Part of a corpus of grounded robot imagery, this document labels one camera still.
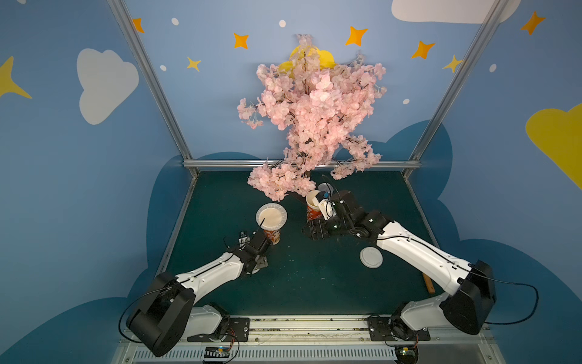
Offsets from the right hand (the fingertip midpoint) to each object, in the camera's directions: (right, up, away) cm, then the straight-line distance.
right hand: (313, 225), depth 78 cm
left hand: (-22, -14, +11) cm, 29 cm away
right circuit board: (+30, -42, -4) cm, 52 cm away
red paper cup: (-15, -6, +11) cm, 19 cm away
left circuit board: (-32, -41, -5) cm, 52 cm away
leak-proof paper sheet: (-15, +2, +7) cm, 17 cm away
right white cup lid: (+24, -14, +11) cm, 30 cm away
